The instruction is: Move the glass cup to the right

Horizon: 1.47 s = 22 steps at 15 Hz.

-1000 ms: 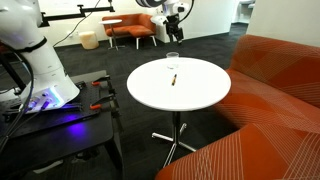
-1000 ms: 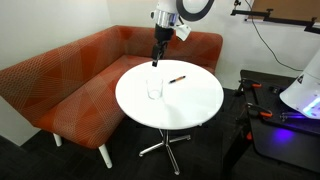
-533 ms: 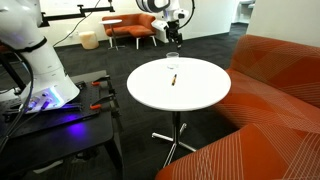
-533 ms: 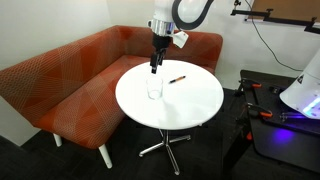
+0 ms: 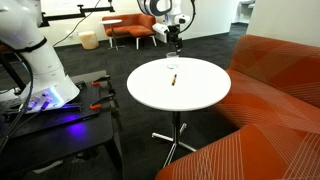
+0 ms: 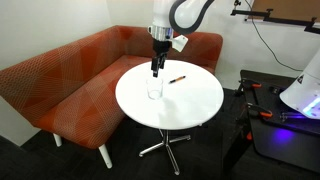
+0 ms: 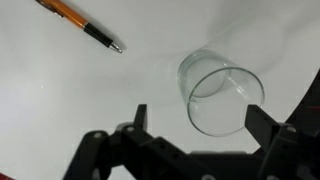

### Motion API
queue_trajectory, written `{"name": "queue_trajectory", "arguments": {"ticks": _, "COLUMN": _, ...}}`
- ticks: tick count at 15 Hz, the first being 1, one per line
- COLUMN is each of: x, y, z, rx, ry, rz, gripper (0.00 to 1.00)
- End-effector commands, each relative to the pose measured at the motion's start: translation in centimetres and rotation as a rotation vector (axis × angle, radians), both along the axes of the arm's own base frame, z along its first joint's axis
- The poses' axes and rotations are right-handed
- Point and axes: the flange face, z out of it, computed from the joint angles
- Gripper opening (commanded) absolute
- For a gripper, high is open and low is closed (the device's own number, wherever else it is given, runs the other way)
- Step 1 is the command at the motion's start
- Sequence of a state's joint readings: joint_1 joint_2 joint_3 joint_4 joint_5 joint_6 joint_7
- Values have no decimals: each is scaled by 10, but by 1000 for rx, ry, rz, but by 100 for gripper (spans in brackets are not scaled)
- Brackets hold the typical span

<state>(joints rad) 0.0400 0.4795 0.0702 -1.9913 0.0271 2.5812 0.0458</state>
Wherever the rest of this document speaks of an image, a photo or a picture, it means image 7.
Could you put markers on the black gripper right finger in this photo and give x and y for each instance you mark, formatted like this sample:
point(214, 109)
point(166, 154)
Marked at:
point(276, 143)

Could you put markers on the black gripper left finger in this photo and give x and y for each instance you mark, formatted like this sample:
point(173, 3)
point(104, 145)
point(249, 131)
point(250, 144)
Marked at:
point(133, 153)

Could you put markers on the clear glass cup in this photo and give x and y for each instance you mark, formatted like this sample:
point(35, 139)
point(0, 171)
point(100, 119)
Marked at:
point(220, 100)

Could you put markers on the orange and black pen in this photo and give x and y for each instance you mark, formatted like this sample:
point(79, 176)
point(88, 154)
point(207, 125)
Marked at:
point(66, 11)

